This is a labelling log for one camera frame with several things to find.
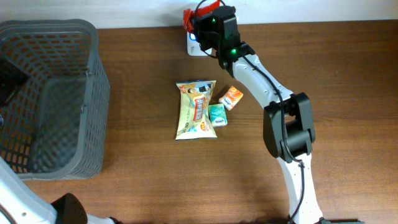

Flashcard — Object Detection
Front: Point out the red Hacks candy bag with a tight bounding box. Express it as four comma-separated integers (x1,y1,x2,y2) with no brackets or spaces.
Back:
183,0,224,33

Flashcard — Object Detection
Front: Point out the orange tissue pack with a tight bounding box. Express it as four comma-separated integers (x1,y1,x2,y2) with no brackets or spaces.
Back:
219,86,243,111

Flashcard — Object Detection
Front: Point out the green tissue pack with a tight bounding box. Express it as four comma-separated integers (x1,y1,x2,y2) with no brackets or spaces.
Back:
208,104,228,128

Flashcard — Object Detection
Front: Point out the yellow snack bag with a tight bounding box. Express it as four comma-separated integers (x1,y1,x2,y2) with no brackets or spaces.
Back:
175,80,217,141

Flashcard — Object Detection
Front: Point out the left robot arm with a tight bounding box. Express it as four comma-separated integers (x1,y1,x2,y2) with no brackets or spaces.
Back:
1,58,120,224

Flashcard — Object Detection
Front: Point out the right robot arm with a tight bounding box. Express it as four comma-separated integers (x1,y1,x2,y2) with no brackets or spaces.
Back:
183,1,329,223

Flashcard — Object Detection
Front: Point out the white barcode scanner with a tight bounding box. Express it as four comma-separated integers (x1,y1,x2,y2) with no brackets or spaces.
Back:
187,32,212,57

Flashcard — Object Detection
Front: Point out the grey plastic mesh basket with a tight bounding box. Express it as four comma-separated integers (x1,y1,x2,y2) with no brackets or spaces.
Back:
1,19,110,180

